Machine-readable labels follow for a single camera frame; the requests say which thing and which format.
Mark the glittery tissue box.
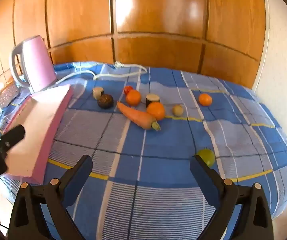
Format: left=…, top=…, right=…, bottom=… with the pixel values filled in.
left=0, top=81, right=20, bottom=112

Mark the large dark eggplant chunk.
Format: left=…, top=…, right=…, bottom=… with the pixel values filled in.
left=146, top=93, right=160, bottom=108

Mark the orange carrot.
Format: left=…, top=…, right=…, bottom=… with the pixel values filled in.
left=116, top=101, right=161, bottom=131

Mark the large orange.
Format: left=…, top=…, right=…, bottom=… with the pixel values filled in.
left=146, top=102, right=165, bottom=121

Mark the red tomato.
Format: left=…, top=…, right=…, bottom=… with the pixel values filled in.
left=123, top=85, right=133, bottom=95

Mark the blue plaid tablecloth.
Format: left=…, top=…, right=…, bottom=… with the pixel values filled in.
left=0, top=60, right=287, bottom=240

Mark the pink electric kettle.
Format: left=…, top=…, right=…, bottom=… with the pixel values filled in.
left=9, top=35, right=56, bottom=94

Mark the pink rimmed white tray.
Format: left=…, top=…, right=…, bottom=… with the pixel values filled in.
left=5, top=85, right=73, bottom=184

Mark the beige round fruit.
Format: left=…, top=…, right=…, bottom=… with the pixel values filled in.
left=172, top=105, right=184, bottom=117

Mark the small eggplant chunk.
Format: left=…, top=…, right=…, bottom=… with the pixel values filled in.
left=92, top=87, right=104, bottom=100

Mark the wooden wardrobe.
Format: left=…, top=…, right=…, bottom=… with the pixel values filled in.
left=0, top=0, right=266, bottom=88

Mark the white kettle power cable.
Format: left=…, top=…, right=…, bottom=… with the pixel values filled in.
left=55, top=61, right=149, bottom=85

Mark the small orange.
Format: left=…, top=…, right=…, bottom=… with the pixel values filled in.
left=198, top=93, right=212, bottom=107

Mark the dark wrinkled passion fruit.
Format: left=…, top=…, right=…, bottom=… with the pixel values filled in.
left=97, top=94, right=114, bottom=109

